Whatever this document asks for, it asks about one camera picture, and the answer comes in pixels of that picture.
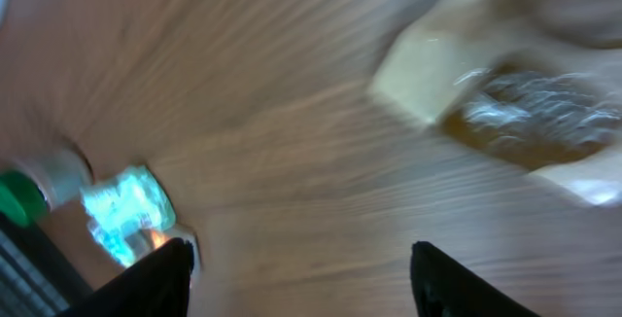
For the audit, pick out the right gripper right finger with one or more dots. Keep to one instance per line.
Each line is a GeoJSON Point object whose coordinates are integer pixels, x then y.
{"type": "Point", "coordinates": [442, 287]}

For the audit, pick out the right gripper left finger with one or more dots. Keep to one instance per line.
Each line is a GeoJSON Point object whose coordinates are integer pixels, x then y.
{"type": "Point", "coordinates": [157, 286]}

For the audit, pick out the small orange snack packet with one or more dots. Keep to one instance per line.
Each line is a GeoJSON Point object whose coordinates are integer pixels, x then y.
{"type": "Point", "coordinates": [160, 237]}

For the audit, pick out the teal snack packet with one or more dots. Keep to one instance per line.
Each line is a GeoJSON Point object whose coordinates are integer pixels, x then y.
{"type": "Point", "coordinates": [123, 206]}

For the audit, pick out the green lid clear jar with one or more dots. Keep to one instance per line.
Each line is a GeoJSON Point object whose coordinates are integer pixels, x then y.
{"type": "Point", "coordinates": [31, 188]}

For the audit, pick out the beige plastic pouch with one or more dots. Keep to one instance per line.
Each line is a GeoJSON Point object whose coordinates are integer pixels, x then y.
{"type": "Point", "coordinates": [534, 83]}

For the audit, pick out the grey plastic mesh basket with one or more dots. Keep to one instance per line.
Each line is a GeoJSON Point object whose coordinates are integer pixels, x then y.
{"type": "Point", "coordinates": [36, 279]}

